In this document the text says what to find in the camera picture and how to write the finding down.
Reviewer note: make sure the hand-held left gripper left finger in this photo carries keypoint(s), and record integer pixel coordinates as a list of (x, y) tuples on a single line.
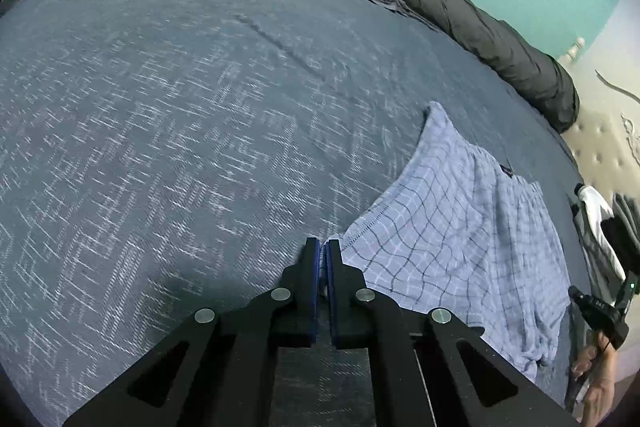
[(314, 277)]

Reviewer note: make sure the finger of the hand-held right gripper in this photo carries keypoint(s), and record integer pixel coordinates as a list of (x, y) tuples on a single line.
[(577, 296)]

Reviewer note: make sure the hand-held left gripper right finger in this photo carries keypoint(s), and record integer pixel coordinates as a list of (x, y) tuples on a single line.
[(331, 287)]

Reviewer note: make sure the blue plaid shorts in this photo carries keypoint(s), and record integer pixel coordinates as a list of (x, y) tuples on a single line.
[(450, 217)]

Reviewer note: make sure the person's right hand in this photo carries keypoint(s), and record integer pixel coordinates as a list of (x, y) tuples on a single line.
[(600, 397)]

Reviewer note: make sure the black folded garment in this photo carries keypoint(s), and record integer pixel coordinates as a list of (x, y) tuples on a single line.
[(620, 237)]

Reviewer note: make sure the white folded garment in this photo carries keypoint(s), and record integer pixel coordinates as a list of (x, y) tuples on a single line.
[(595, 207)]

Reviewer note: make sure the cream tufted headboard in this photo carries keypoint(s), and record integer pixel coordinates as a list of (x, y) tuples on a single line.
[(600, 142)]

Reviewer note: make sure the blue patterned bed sheet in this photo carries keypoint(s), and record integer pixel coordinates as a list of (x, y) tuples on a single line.
[(150, 107)]

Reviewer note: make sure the cream turned bedpost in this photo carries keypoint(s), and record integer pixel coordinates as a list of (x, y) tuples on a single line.
[(576, 49)]

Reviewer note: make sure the dark grey rolled duvet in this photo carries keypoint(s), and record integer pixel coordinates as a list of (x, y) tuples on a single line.
[(450, 7)]

